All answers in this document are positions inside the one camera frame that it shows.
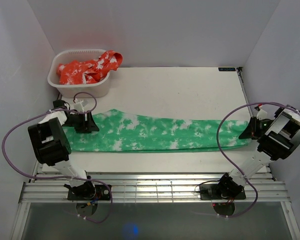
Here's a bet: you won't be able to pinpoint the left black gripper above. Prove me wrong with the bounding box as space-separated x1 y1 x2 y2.
62 110 99 133

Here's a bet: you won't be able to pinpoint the green tie-dye trousers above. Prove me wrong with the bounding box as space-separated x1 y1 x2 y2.
63 109 251 153

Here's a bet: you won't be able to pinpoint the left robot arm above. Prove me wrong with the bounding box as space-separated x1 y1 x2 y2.
28 99 100 200

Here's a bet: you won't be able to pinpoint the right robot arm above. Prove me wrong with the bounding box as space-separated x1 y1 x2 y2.
215 103 300 199

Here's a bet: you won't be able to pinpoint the orange tie-dye trousers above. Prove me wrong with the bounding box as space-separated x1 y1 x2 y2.
56 50 123 85

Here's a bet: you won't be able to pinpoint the white plastic basket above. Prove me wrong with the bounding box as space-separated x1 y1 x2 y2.
47 49 111 98

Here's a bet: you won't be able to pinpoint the dark table label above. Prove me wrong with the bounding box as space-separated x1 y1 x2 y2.
218 67 237 72

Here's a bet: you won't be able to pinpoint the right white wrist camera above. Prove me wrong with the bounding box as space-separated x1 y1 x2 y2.
254 104 268 121

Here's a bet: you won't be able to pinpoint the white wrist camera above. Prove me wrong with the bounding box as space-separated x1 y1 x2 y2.
254 104 268 121
73 98 89 113

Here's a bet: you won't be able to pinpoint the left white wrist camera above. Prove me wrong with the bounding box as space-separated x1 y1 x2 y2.
73 98 89 113

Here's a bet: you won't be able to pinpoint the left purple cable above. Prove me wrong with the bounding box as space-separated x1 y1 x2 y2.
1 92 113 224

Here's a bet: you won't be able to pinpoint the purple cable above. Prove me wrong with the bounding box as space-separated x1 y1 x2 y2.
1 92 113 224
216 101 300 219

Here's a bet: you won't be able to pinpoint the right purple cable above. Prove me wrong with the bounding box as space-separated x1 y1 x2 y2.
216 101 300 219

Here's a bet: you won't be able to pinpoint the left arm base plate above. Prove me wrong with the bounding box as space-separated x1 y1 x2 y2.
66 184 112 201

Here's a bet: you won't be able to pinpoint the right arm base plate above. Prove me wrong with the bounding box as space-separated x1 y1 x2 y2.
194 182 246 201

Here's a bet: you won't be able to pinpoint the aluminium rail frame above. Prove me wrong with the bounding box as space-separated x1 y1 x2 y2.
11 168 300 240

